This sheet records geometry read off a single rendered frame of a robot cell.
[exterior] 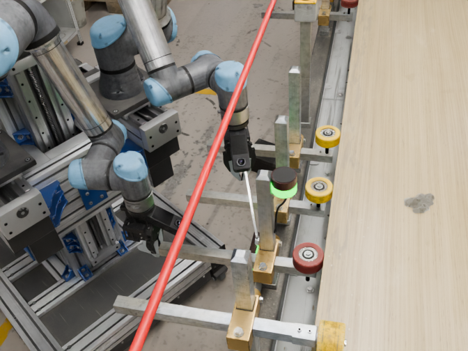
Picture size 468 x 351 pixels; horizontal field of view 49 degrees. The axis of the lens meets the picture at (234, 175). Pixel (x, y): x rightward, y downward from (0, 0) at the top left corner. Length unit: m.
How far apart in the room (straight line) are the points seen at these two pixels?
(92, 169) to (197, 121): 2.07
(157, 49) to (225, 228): 1.48
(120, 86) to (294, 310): 0.87
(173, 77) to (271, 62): 2.56
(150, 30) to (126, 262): 1.25
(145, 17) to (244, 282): 0.67
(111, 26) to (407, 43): 1.16
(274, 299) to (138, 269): 0.90
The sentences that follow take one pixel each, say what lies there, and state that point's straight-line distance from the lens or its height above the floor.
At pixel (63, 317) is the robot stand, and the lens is 2.24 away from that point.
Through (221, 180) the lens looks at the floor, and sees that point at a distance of 2.87.
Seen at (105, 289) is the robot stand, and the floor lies 0.21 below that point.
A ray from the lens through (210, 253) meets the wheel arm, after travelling 1.42.
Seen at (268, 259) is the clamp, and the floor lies 0.87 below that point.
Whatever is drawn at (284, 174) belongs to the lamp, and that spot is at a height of 1.14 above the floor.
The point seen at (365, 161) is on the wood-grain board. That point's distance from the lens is 1.61.
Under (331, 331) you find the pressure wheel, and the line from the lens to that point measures 1.14.
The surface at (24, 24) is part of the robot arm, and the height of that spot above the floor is 1.51.
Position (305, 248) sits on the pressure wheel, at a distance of 1.36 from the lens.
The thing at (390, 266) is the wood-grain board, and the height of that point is 0.90.
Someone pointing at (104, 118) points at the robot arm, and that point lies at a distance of 1.35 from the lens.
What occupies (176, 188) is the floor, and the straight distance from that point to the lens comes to 2.87.
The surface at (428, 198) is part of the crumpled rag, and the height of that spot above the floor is 0.92.
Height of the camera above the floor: 1.96
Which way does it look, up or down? 43 degrees down
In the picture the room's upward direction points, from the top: 6 degrees counter-clockwise
